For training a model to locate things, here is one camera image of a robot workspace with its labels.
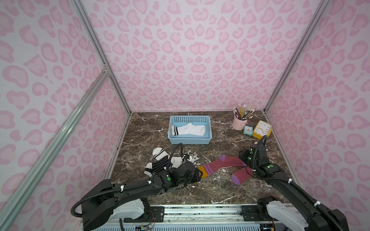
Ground black striped sock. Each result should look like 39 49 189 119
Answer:
144 147 190 177

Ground maroon purple sock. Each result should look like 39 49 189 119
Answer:
198 155 246 179
231 167 253 185

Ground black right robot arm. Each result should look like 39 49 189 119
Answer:
239 141 349 231

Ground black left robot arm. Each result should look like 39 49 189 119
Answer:
70 161 203 231

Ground small teal cube clock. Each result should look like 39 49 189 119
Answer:
243 126 254 136

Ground yellow square alarm clock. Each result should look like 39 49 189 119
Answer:
252 120 273 140

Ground pink pencil cup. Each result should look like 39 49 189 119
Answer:
232 116 248 131

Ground bundle of coloured pencils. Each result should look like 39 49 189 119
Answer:
233 104 255 120

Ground light blue plastic basket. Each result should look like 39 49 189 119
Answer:
168 115 212 145

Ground aluminium front rail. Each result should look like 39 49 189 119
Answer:
77 203 330 231

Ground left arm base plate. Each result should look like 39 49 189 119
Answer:
123 197 165 223

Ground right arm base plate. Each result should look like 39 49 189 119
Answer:
240 196 278 221

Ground aluminium frame strut left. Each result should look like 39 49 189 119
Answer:
1 69 110 231

